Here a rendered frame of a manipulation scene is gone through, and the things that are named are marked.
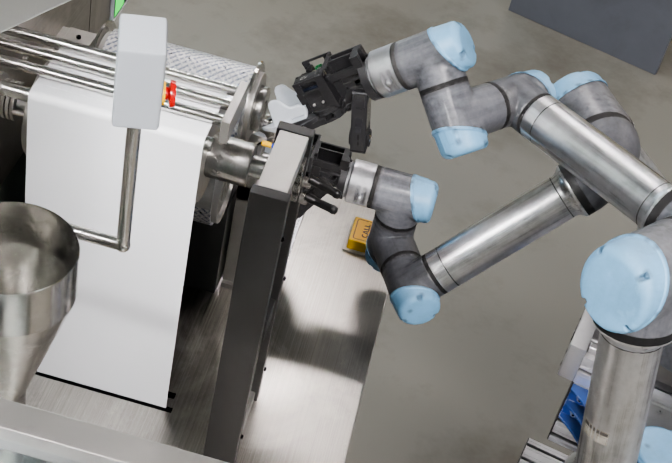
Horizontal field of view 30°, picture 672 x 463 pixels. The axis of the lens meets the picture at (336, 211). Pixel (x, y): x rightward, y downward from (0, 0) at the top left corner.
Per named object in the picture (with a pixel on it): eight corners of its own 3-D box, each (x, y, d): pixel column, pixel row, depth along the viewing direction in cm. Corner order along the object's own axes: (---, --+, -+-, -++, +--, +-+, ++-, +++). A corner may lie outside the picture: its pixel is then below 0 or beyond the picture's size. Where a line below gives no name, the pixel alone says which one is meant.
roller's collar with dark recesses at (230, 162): (242, 196, 175) (248, 161, 171) (201, 185, 176) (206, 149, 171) (254, 169, 180) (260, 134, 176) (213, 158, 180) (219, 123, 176)
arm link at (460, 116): (518, 136, 188) (494, 66, 187) (462, 155, 181) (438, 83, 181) (485, 147, 194) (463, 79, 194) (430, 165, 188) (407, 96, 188)
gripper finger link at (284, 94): (255, 89, 201) (303, 72, 197) (274, 117, 204) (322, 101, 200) (250, 100, 199) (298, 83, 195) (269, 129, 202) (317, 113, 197)
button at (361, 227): (382, 258, 232) (385, 249, 230) (346, 248, 232) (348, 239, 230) (389, 235, 237) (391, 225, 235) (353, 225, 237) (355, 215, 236)
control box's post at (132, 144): (127, 250, 148) (140, 116, 135) (114, 247, 148) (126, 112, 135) (131, 242, 149) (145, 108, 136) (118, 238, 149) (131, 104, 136)
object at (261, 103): (272, 88, 204) (260, 133, 204) (260, 85, 204) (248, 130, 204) (268, 85, 197) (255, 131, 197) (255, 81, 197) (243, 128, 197)
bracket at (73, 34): (86, 58, 198) (86, 47, 197) (51, 48, 198) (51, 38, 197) (97, 42, 202) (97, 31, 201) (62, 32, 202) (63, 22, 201)
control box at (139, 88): (173, 133, 134) (183, 55, 127) (111, 128, 132) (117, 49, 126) (174, 94, 139) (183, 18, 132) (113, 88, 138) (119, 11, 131)
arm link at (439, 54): (468, 73, 181) (450, 17, 180) (401, 97, 185) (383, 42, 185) (485, 70, 188) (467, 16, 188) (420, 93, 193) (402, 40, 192)
